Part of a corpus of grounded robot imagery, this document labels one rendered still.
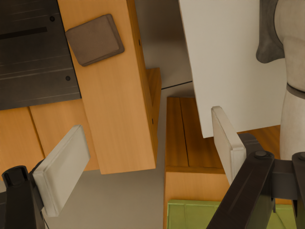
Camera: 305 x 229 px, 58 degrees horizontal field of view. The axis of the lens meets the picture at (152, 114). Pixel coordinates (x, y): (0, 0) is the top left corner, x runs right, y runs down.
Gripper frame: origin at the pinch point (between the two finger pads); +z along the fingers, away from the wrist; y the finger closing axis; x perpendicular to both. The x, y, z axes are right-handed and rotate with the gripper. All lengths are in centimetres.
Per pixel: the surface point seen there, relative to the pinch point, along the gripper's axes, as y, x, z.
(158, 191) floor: -18, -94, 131
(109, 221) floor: -54, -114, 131
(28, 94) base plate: -31, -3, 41
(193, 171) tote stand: 4, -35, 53
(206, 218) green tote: 6, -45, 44
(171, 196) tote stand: -3, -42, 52
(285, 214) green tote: 28, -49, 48
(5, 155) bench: -43, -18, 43
